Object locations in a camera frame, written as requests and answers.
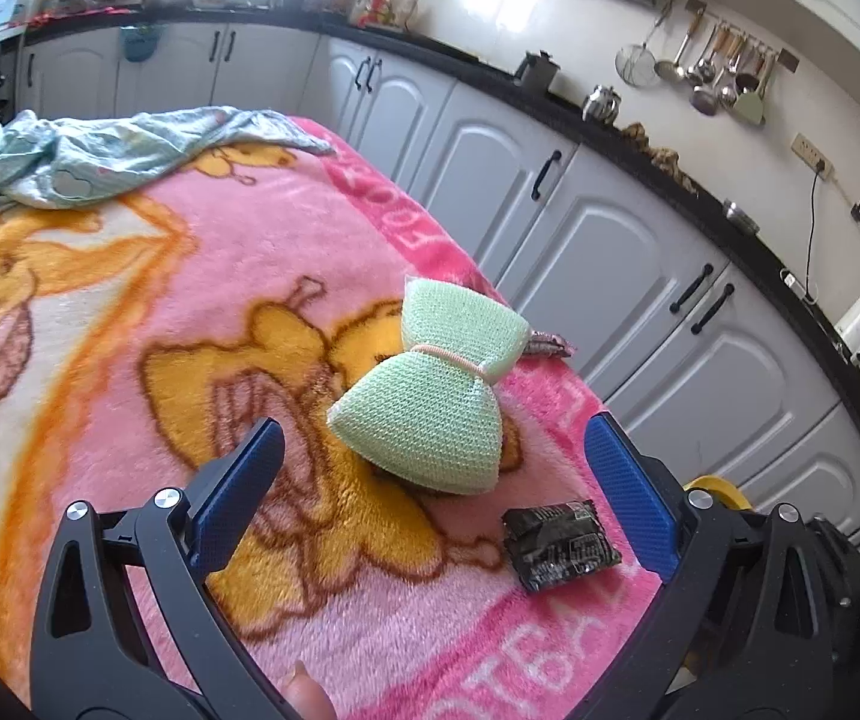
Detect person's left hand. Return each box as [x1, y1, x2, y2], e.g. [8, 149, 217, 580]
[283, 662, 337, 720]

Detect blue hanging pocket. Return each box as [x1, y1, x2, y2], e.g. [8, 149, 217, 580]
[118, 25, 159, 63]

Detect steel bowl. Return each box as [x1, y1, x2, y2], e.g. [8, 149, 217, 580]
[722, 199, 761, 233]

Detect wall socket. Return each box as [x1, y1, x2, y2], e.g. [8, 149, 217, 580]
[791, 133, 834, 179]

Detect yellow-rimmed bin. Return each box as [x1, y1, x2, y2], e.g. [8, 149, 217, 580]
[681, 474, 860, 691]

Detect red bottles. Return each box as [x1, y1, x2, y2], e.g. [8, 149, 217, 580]
[347, 0, 401, 27]

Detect green sponge with rubber band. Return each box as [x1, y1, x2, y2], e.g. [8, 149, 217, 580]
[326, 277, 532, 497]

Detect small steel kettle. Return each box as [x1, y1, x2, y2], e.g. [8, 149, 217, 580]
[582, 84, 621, 125]

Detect black plastic packet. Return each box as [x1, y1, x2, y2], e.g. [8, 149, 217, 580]
[503, 499, 624, 593]

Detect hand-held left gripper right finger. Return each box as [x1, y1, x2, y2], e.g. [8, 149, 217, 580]
[586, 412, 843, 720]

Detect light blue printed cloth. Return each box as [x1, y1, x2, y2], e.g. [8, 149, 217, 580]
[0, 106, 337, 230]

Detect black power cable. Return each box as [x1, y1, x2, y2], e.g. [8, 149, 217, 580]
[803, 169, 825, 301]

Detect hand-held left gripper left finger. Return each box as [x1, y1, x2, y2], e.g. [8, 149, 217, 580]
[28, 418, 288, 720]

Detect small dark wrapper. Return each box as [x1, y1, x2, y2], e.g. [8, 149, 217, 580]
[523, 330, 576, 357]

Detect white kitchen cabinets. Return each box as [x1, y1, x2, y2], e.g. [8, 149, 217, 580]
[17, 19, 860, 541]

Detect pile of ginger roots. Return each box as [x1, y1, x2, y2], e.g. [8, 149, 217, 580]
[619, 122, 701, 188]

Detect pink printed blanket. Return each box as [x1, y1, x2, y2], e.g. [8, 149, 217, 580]
[0, 116, 671, 720]

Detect row of hanging utensils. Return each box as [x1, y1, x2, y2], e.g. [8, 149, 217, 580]
[616, 0, 798, 125]

